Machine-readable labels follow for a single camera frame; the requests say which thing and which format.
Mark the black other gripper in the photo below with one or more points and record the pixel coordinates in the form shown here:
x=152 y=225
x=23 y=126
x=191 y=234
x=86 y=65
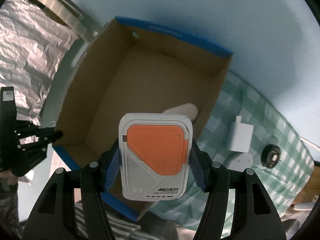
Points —
x=23 y=144

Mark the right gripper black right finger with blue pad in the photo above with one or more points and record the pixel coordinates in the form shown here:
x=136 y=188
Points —
x=254 y=215

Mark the white charger block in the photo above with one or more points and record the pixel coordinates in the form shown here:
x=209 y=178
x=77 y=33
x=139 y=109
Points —
x=240 y=136

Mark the white orange power bank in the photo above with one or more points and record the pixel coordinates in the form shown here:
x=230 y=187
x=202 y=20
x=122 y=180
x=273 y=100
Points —
x=154 y=155

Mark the white glasses case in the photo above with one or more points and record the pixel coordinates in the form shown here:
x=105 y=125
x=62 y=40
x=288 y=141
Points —
x=188 y=109

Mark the black round cooling fan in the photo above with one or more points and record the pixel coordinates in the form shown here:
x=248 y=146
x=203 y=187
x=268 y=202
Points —
x=270 y=156

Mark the green checkered tablecloth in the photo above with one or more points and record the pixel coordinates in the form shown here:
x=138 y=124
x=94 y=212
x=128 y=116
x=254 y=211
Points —
x=280 y=159

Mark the blue cardboard box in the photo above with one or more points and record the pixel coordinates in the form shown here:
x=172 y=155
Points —
x=136 y=66

